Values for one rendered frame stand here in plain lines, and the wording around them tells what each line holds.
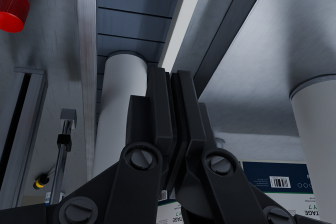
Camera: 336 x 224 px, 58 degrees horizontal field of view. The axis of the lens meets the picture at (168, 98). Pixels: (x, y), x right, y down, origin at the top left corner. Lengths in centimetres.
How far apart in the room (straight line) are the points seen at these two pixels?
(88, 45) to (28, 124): 26
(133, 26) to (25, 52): 20
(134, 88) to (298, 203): 40
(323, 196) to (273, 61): 17
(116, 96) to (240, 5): 17
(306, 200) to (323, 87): 26
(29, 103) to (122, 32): 20
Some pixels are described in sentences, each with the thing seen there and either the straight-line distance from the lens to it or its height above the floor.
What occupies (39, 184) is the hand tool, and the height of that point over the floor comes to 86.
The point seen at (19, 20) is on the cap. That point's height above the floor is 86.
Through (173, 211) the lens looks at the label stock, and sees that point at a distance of 65.
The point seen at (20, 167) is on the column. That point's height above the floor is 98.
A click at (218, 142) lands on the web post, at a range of 60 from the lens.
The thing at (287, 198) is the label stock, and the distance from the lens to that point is 61.
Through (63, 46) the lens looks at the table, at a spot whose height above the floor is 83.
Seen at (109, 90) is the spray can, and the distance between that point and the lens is 34.
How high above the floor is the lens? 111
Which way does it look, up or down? 30 degrees down
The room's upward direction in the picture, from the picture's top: 180 degrees clockwise
